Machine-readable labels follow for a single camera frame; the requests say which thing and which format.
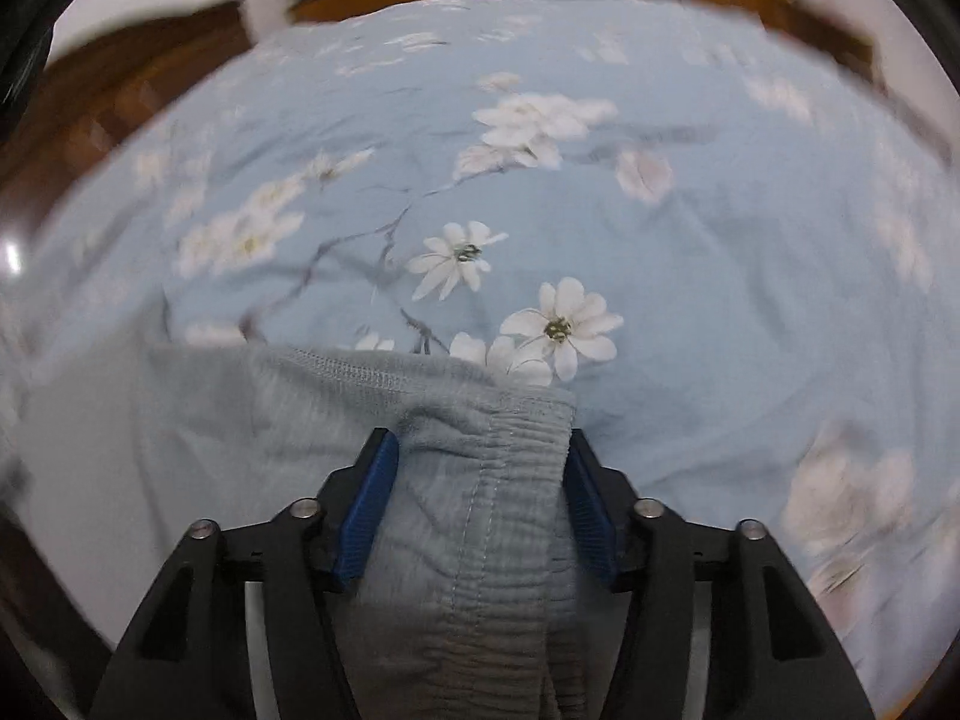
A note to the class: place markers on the wooden headboard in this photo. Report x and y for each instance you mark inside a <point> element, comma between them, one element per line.
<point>97,105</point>

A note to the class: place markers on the blue floral bed blanket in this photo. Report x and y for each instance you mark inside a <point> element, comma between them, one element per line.
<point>675,255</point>

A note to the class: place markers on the grey pants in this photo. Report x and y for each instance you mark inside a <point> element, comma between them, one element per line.
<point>465,540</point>

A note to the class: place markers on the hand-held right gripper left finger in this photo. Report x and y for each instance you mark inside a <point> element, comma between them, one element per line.
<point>369,514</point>

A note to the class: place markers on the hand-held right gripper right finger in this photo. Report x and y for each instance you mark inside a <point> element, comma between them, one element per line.
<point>591,517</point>

